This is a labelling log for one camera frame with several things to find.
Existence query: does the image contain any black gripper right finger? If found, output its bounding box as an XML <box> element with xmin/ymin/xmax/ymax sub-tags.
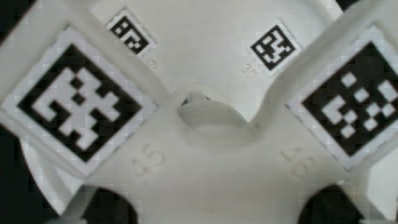
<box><xmin>295</xmin><ymin>183</ymin><xmax>392</xmax><ymax>224</ymax></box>

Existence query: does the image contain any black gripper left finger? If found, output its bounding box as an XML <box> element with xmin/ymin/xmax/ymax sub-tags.
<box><xmin>55</xmin><ymin>184</ymin><xmax>140</xmax><ymax>224</ymax></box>

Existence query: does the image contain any white cylindrical table leg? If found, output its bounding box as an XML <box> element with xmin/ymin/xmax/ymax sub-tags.
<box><xmin>174</xmin><ymin>84</ymin><xmax>247</xmax><ymax>129</ymax></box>

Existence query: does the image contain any white cross-shaped table base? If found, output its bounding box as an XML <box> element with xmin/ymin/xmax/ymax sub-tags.
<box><xmin>0</xmin><ymin>0</ymin><xmax>398</xmax><ymax>224</ymax></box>

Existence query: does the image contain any white round table top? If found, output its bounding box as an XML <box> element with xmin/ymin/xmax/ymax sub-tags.
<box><xmin>16</xmin><ymin>0</ymin><xmax>398</xmax><ymax>218</ymax></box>

